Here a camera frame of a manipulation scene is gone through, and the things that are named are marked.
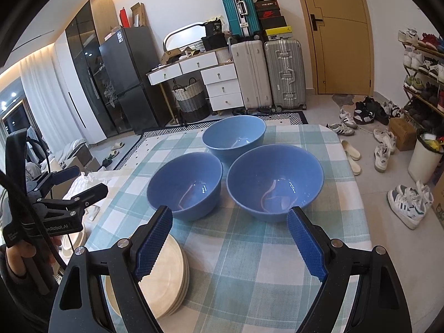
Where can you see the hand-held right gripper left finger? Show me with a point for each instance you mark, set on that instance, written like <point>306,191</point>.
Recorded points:
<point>152,246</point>

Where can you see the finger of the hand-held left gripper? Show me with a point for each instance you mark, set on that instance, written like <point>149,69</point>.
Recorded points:
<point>93,192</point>
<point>67,173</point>

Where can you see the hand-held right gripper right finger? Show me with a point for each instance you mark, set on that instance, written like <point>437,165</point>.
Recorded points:
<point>307,242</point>

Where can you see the light blue bowl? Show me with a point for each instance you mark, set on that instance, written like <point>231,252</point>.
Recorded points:
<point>232,135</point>

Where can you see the person's left forearm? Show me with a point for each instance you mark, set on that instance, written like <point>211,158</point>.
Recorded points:
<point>20,295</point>

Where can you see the person's left hand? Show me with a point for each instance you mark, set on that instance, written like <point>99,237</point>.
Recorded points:
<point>17,260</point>

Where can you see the clear plastic packaging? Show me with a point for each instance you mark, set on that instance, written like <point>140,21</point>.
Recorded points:
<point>88,182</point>

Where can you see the small cream dish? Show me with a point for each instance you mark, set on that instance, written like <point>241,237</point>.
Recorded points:
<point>74,242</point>

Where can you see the checked tablecloth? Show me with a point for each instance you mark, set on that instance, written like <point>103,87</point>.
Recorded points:
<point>242,267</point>

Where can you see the white curtain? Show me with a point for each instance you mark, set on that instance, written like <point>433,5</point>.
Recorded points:
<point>41,93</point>

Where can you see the cream slipper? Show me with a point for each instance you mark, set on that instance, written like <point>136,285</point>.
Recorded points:
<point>350,149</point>
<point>354,165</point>

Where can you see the plain white sneaker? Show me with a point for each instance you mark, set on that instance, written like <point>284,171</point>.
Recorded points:
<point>385,139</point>
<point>381,158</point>

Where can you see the dark glass cabinet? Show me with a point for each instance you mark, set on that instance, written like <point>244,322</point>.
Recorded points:
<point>79,59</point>

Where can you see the black refrigerator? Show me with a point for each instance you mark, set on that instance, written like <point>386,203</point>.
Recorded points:
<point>131,76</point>

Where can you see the white black-striped sneaker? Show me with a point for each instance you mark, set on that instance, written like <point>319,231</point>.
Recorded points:
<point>347,118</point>
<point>341,130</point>

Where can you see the woven laundry basket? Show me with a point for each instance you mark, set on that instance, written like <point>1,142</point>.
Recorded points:
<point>190,100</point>

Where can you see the printed cardboard box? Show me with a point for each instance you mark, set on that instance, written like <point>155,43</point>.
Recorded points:
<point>438,204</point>

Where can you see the black white sneaker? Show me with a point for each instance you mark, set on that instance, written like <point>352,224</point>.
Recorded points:
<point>378,109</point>
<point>362,117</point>

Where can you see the white trash bin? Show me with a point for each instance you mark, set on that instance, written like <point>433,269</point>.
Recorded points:
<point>421,163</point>

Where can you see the small brown cardboard box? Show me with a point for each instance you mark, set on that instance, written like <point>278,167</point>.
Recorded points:
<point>402,133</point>

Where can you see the grey door mat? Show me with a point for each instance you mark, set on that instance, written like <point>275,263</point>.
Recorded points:
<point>341,99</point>

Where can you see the flat cardboard box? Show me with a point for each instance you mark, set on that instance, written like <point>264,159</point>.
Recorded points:
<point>171,56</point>

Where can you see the red bag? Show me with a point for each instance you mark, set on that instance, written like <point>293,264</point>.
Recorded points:
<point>124,17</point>

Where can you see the white dressing table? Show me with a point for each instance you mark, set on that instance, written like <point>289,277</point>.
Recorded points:
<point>222,86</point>

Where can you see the silver suitcase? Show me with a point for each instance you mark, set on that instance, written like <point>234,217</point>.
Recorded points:
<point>284,73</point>

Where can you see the tall cardboard box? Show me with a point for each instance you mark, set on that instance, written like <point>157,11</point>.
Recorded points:
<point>138,15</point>

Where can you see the white suitcase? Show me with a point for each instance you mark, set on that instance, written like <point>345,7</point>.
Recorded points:
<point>249,76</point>

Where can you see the oval mirror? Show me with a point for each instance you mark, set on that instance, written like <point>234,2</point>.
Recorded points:
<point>180,38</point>

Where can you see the group of assorted shoes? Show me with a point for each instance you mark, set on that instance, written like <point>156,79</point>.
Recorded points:
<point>412,83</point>

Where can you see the black bag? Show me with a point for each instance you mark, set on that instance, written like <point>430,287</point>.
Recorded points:
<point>214,42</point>

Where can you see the black box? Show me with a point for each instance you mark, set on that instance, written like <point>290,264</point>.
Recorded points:
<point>212,27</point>

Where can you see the wooden door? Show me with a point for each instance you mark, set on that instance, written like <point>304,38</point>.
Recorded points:
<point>343,41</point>

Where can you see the bamboo shoe rack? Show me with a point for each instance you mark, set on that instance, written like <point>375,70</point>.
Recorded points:
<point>427,49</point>

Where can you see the teal suitcase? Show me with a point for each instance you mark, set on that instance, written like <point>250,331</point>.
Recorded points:
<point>232,10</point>

